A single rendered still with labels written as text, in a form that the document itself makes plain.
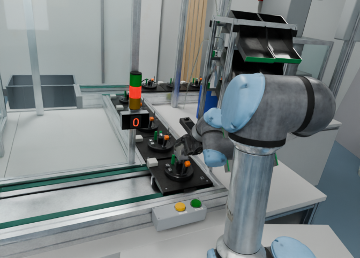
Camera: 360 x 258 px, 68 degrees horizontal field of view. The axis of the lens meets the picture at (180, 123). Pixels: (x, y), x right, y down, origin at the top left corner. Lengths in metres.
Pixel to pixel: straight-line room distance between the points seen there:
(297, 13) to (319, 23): 3.04
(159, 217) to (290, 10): 1.71
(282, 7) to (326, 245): 1.60
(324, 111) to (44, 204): 1.03
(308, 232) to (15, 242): 1.12
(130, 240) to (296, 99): 0.81
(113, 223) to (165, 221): 0.19
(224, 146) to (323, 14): 4.58
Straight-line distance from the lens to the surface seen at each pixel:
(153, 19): 4.41
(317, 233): 1.37
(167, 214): 1.07
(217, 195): 1.21
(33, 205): 1.23
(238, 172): 0.57
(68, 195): 1.24
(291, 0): 2.21
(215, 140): 0.89
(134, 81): 1.12
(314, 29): 5.28
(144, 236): 1.13
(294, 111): 0.53
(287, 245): 0.77
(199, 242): 1.13
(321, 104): 0.56
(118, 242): 1.11
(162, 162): 1.33
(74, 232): 1.08
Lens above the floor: 1.68
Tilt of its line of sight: 24 degrees down
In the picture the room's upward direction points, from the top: 6 degrees clockwise
